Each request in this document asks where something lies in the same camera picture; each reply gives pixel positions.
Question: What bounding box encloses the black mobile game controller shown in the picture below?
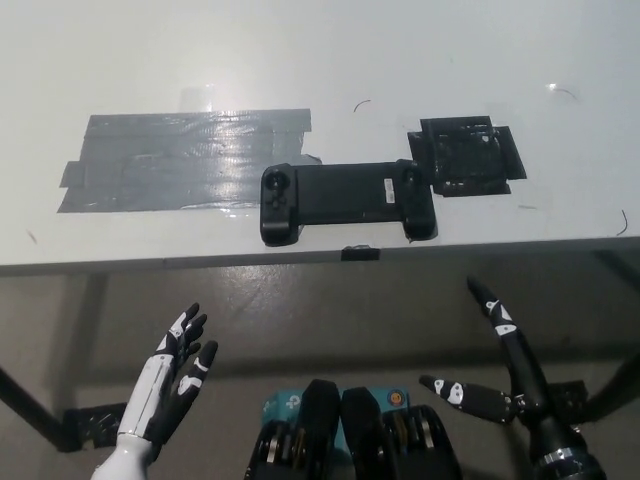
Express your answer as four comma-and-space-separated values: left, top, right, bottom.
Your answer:
259, 157, 439, 247

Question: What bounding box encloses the square black tape patch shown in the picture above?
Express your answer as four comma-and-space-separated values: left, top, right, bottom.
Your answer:
406, 114, 528, 197

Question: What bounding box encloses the large grey tape patch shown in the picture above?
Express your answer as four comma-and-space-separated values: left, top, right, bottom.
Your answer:
58, 107, 322, 215

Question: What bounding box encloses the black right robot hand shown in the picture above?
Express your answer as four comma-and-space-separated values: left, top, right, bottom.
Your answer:
418, 275, 582, 462

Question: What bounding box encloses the teal cardboard router box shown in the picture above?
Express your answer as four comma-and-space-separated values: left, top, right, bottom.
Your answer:
261, 387, 412, 457

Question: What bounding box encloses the small black tape strip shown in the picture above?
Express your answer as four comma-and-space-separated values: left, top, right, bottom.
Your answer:
340, 244, 382, 263

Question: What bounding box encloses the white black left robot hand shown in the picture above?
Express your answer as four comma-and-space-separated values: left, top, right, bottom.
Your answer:
115, 301, 220, 450

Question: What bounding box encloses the black slanted table leg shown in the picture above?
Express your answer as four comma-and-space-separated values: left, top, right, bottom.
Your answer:
582, 344, 640, 426
0, 363, 69, 452

